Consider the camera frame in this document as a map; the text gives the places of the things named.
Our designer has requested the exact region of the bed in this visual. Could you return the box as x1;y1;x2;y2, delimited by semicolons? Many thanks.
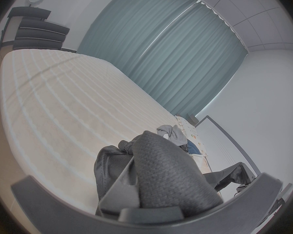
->
0;49;262;214

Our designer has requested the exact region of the black dressing table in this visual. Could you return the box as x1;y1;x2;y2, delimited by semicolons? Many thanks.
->
0;7;52;54

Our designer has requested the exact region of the blue-green curtain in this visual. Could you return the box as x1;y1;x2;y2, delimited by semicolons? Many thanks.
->
77;0;201;82
127;1;249;117

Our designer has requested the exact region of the black chest of drawers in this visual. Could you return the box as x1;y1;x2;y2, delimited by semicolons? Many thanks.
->
13;17;70;51

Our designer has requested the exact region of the pile of clothes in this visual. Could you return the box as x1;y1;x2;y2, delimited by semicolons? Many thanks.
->
157;124;208;158

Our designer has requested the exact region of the white printed pillow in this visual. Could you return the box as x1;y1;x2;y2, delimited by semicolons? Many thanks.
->
174;116;208;156

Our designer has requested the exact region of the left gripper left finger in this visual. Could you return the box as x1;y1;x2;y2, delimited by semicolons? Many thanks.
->
99;157;140;214

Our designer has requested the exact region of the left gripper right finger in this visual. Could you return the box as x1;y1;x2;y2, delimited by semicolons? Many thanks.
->
241;163;257;185

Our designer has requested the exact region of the black T-shirt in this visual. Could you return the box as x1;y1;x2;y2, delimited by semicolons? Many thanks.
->
94;130;243;216

